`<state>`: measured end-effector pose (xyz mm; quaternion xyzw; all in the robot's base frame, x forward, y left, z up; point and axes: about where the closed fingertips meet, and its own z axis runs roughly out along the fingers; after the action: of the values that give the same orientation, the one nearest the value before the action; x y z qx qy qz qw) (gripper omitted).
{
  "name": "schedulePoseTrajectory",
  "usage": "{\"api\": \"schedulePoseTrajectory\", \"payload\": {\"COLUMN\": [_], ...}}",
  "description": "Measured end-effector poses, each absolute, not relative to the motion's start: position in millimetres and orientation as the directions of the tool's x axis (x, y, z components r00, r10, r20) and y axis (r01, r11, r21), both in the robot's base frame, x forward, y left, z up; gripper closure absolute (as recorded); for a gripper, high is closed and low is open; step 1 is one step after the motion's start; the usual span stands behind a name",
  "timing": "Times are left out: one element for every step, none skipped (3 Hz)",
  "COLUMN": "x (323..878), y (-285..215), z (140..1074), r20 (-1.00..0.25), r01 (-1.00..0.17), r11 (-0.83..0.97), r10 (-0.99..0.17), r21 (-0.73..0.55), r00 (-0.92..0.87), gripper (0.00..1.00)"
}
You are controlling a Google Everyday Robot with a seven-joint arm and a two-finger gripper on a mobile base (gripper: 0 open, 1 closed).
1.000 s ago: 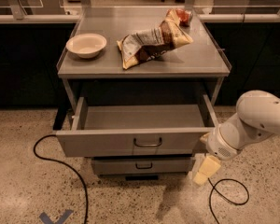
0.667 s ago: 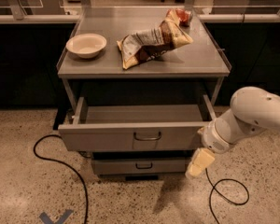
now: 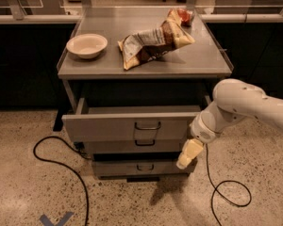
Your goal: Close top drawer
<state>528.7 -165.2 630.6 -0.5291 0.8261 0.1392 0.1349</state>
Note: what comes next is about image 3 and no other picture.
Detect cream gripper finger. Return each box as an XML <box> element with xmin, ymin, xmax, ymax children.
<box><xmin>176</xmin><ymin>138</ymin><xmax>204</xmax><ymax>170</ymax></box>

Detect grey top drawer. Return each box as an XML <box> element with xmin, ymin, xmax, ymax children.
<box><xmin>62</xmin><ymin>98</ymin><xmax>200</xmax><ymax>142</ymax></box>

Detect grey drawer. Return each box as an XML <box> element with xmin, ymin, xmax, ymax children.
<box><xmin>84</xmin><ymin>138</ymin><xmax>186</xmax><ymax>154</ymax></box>
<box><xmin>62</xmin><ymin>98</ymin><xmax>200</xmax><ymax>142</ymax></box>
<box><xmin>92</xmin><ymin>159</ymin><xmax>197</xmax><ymax>177</ymax></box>

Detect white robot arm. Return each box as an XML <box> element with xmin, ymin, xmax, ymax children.
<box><xmin>176</xmin><ymin>79</ymin><xmax>283</xmax><ymax>170</ymax></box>

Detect grey middle drawer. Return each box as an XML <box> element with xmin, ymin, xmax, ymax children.
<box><xmin>84</xmin><ymin>138</ymin><xmax>186</xmax><ymax>154</ymax></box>

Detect grey metal drawer cabinet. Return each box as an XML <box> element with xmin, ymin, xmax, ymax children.
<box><xmin>58</xmin><ymin>8</ymin><xmax>233</xmax><ymax>179</ymax></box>

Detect grey bottom drawer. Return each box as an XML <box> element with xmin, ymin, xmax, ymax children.
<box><xmin>92</xmin><ymin>159</ymin><xmax>197</xmax><ymax>177</ymax></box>

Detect brown and white chip bag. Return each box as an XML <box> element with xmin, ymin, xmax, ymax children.
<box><xmin>118</xmin><ymin>19</ymin><xmax>194</xmax><ymax>71</ymax></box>

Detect red snack bag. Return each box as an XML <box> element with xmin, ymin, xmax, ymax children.
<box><xmin>168</xmin><ymin>8</ymin><xmax>194</xmax><ymax>27</ymax></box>

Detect white ceramic bowl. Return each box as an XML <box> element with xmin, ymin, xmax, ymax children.
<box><xmin>66</xmin><ymin>34</ymin><xmax>108</xmax><ymax>59</ymax></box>

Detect black cable on right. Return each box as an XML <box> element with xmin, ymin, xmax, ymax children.
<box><xmin>205</xmin><ymin>144</ymin><xmax>253</xmax><ymax>226</ymax></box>

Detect black cable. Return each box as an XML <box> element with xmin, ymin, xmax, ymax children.
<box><xmin>205</xmin><ymin>144</ymin><xmax>253</xmax><ymax>226</ymax></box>
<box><xmin>32</xmin><ymin>135</ymin><xmax>91</xmax><ymax>226</ymax></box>

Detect black cable on left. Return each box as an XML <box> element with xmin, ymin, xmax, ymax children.
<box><xmin>32</xmin><ymin>135</ymin><xmax>91</xmax><ymax>226</ymax></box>

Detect dark counter with white rail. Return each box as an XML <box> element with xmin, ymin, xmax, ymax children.
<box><xmin>0</xmin><ymin>23</ymin><xmax>283</xmax><ymax>110</ymax></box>

